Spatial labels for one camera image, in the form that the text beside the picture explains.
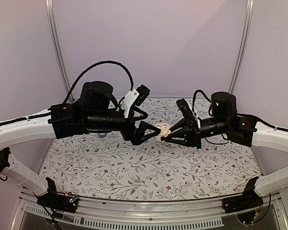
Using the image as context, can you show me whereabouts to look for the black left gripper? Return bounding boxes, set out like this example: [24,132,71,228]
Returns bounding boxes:
[84,106,161,145]

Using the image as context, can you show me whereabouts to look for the white earbud charging case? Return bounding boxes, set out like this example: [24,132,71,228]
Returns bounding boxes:
[154,123,171,141]

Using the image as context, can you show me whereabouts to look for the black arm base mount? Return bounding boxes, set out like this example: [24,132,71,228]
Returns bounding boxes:
[222,176,264,214]

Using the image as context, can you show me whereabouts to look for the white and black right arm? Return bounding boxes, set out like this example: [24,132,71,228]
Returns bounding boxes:
[150,90,288,153]

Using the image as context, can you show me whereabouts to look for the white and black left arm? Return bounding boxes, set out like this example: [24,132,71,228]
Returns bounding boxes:
[0,81,150,208]

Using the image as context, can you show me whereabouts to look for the aluminium corner post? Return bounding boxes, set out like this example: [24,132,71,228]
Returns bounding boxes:
[228,0,254,94]
[45,0,71,93]

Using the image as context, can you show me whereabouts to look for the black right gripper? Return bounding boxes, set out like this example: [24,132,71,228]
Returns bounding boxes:
[164,117,229,150]

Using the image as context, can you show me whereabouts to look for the aluminium frame rail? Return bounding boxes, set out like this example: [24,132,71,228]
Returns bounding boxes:
[9,185,288,230]

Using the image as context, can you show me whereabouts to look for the left aluminium corner post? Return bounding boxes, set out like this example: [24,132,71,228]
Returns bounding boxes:
[45,0,71,93]

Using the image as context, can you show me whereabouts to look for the purple earbud charging case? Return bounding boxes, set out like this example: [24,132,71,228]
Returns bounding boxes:
[98,133,107,138]

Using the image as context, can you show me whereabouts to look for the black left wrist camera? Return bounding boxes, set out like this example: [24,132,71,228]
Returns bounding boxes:
[121,84,151,119]

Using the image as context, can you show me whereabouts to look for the floral patterned table mat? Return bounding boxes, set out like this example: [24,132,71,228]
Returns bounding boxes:
[37,97,264,201]

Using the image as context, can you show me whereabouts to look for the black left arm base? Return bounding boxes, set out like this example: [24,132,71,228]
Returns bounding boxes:
[37,177,79,213]

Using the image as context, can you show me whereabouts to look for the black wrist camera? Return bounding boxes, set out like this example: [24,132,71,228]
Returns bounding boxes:
[176,99,201,129]
[121,84,151,119]

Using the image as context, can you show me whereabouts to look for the right aluminium corner post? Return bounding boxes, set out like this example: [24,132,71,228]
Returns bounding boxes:
[228,0,254,94]

